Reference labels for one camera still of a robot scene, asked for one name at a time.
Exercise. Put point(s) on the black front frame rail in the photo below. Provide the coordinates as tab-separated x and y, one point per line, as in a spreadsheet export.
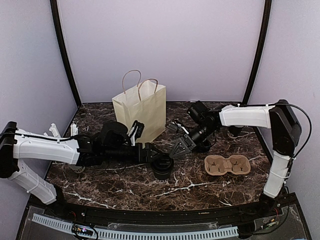
238	214

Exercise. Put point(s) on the single black paper coffee cup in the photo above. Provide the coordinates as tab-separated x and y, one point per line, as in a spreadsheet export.
162	176

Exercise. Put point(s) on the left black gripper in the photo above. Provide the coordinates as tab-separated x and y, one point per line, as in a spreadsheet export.
147	158

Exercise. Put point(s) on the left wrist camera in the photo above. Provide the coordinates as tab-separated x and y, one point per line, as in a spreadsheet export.
135	132

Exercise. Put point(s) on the cream paper bag with handles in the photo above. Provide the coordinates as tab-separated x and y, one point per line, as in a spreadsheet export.
146	103

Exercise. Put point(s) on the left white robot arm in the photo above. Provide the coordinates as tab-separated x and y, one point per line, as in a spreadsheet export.
114	141

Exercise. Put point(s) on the stack of black coffee lids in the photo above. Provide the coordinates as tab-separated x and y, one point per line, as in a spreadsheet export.
203	147

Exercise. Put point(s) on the left black corner post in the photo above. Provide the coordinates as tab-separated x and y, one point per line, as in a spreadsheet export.
63	51

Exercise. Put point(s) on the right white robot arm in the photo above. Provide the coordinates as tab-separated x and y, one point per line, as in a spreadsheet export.
279	118

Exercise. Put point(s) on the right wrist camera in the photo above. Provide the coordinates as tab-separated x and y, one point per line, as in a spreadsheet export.
178	127

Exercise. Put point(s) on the black corner post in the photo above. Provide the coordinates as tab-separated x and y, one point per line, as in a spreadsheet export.
259	51
63	51

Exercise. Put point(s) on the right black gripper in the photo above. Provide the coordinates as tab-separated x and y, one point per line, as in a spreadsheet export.
182	140

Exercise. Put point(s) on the right black corner post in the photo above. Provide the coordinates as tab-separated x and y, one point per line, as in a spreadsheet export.
259	51

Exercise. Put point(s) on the white cup holding straws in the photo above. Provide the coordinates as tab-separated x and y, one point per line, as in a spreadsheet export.
77	169

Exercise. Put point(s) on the grey slotted cable duct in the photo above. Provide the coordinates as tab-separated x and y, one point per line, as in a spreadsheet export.
119	231

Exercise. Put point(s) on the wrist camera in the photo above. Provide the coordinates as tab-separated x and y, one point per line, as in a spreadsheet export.
135	132
178	127

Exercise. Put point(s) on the brown pulp cup carrier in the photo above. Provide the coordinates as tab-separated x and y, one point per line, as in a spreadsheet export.
217	165

